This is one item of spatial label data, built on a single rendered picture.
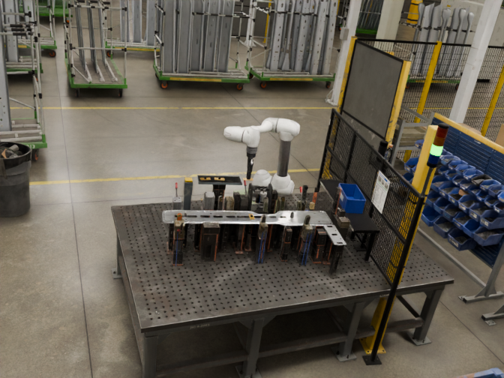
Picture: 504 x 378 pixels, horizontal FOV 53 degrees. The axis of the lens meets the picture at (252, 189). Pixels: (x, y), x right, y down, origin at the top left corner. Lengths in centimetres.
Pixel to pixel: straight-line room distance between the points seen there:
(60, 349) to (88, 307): 51
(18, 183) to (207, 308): 296
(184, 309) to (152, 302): 23
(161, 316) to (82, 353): 98
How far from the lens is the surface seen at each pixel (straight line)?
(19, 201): 596
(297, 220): 414
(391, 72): 616
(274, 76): 1146
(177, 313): 354
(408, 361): 467
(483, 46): 810
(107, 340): 438
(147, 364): 373
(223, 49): 1114
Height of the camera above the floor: 303
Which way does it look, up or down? 27 degrees down
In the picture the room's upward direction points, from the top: 8 degrees clockwise
